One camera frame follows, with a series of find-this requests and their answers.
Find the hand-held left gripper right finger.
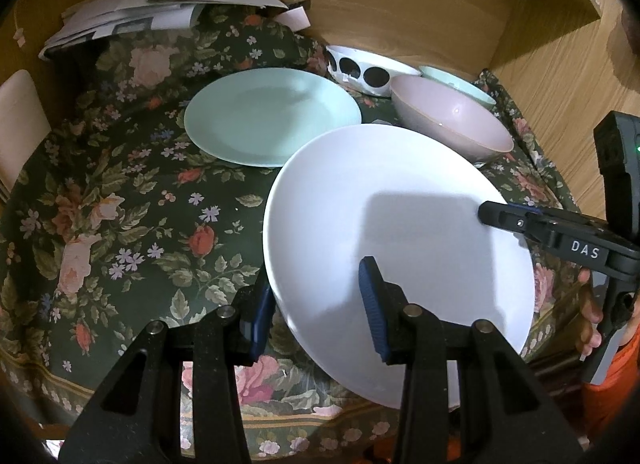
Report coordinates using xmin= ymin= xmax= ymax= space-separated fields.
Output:
xmin=358 ymin=256 xmax=586 ymax=464

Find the small pale cardboard box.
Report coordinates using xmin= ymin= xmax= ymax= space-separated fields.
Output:
xmin=272 ymin=1 xmax=311 ymax=32

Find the mint green plate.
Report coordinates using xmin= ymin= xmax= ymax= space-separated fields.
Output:
xmin=183 ymin=67 xmax=362 ymax=168

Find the large white plate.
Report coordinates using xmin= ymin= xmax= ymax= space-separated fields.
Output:
xmin=262 ymin=124 xmax=535 ymax=410

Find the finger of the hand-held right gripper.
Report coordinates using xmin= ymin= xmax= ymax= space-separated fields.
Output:
xmin=477 ymin=200 xmax=611 ymax=271

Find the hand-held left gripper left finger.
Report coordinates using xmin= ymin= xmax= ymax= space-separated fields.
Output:
xmin=57 ymin=271 xmax=276 ymax=464

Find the mint green bowl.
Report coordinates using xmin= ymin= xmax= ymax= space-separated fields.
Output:
xmin=419 ymin=65 xmax=497 ymax=109

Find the pile of white papers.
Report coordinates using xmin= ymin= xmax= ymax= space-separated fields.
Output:
xmin=40 ymin=0 xmax=291 ymax=62

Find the pale pink bowl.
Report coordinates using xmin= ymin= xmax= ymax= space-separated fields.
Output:
xmin=390 ymin=74 xmax=515 ymax=165

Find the dark floral tablecloth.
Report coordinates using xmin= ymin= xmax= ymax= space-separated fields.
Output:
xmin=0 ymin=4 xmax=601 ymax=464

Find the white bowl with black dots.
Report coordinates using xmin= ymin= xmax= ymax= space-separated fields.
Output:
xmin=326 ymin=44 xmax=423 ymax=97

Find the person's right hand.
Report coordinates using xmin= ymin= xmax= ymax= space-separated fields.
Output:
xmin=574 ymin=268 xmax=640 ymax=362

